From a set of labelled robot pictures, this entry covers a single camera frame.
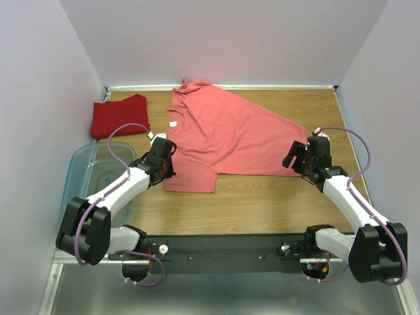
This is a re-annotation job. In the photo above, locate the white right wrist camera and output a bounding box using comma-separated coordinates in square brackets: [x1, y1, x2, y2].
[312, 127, 328, 138]

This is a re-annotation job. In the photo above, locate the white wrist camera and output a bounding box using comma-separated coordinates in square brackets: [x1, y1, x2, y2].
[312, 127, 328, 138]
[146, 131, 167, 142]

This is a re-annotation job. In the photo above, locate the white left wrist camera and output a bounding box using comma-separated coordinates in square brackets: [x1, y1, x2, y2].
[146, 131, 167, 142]

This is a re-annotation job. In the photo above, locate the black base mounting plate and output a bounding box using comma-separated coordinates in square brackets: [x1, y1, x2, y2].
[108, 233, 332, 283]

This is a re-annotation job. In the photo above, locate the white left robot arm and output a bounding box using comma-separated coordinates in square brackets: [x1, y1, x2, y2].
[56, 136, 177, 266]

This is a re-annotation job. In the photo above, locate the aluminium frame rail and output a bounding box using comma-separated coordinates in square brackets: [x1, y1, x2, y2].
[38, 249, 92, 314]

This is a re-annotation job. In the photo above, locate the clear blue plastic bin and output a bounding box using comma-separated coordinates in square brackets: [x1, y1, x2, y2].
[59, 142, 136, 228]

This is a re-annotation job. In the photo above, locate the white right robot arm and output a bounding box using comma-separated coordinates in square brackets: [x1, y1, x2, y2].
[282, 136, 408, 285]

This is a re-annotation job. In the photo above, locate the pink t shirt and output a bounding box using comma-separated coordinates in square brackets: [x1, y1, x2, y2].
[165, 81, 307, 193]

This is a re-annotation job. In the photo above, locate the folded red t shirt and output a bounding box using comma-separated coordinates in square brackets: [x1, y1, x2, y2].
[90, 94, 150, 139]

